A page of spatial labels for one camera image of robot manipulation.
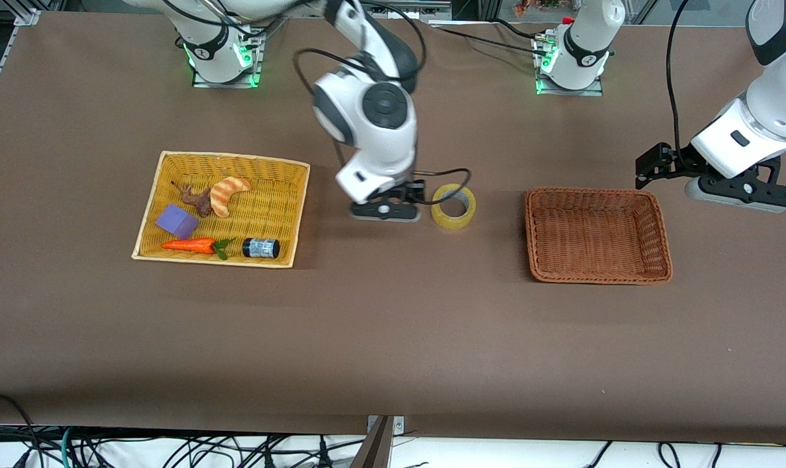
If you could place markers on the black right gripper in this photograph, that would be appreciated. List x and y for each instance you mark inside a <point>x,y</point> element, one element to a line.
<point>411,191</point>

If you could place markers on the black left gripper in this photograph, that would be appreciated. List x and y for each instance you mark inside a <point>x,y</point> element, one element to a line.
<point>680,160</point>

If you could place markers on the clear yellowish tape roll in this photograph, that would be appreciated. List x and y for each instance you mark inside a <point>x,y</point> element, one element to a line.
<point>451,223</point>

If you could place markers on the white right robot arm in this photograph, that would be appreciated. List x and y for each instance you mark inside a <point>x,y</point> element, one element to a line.
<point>379,136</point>

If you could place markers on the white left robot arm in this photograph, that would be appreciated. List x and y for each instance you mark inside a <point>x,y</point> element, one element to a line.
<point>783,84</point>

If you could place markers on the brown wicker basket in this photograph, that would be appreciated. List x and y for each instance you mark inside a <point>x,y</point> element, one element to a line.
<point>594,234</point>

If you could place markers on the yellow wicker basket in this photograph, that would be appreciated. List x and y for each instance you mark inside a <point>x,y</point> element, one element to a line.
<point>295,195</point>

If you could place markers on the brown table cover sheet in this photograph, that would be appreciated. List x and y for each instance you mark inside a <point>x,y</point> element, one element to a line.
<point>419,325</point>

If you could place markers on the small black can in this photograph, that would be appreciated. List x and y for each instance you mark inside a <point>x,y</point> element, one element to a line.
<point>261,248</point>

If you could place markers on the colourful background object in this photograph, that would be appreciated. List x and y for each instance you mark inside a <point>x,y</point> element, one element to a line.
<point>539,6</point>

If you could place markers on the toy croissant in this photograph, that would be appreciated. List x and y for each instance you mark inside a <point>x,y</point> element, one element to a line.
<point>222,198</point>

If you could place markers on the brown animal figure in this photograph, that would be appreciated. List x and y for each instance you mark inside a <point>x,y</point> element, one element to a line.
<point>203,205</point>

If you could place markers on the orange toy carrot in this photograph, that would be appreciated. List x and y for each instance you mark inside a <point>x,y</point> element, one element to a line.
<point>191,245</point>

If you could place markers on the purple cube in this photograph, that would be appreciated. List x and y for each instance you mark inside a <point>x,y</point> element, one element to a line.
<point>175,220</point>

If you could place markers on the grey slanted bar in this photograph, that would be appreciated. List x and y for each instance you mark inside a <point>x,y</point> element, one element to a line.
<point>373,452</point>

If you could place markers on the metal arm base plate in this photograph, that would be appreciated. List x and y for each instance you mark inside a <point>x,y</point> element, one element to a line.
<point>227,84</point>
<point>568,93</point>

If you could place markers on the aluminium frame profile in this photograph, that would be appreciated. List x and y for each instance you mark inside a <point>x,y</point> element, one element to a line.
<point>432,8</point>

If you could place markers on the small metal bracket plate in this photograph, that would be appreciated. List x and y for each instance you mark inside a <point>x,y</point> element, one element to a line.
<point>399,424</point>

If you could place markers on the aluminium table edge rail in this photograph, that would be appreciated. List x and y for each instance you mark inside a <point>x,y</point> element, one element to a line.
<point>27,18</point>

